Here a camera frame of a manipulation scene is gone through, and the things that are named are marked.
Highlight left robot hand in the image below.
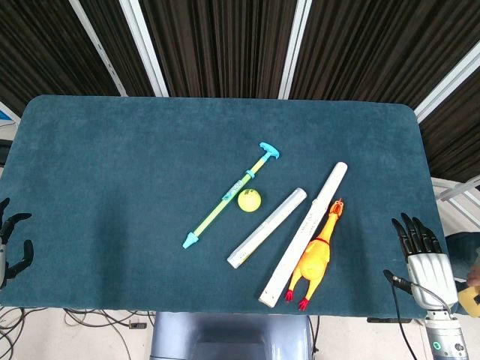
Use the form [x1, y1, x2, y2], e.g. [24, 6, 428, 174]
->
[0, 197, 35, 289]

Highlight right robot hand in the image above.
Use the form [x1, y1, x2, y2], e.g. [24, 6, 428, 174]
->
[382, 212, 459, 311]

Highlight yellow ball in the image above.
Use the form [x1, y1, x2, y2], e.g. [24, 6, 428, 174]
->
[237, 188, 263, 213]

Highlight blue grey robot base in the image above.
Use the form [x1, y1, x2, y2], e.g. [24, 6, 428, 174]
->
[148, 310, 314, 360]

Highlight yellow box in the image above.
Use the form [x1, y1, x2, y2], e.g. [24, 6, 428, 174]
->
[457, 286, 480, 319]

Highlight yellow rubber chicken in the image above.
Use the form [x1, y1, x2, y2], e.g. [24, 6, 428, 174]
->
[284, 198, 347, 311]

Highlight long white tube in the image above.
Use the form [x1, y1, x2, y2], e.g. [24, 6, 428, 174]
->
[258, 161, 349, 307]

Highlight teal table cloth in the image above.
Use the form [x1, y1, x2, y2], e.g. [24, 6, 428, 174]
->
[0, 94, 448, 320]

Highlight short white tube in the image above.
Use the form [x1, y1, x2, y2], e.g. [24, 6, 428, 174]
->
[227, 187, 308, 269]

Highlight blue green water squirter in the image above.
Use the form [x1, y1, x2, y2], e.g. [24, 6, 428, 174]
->
[182, 142, 281, 250]

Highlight black cable on hand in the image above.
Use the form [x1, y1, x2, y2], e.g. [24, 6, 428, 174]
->
[389, 277, 455, 360]

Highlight floor cables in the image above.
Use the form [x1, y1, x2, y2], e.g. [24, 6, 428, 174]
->
[0, 306, 158, 360]

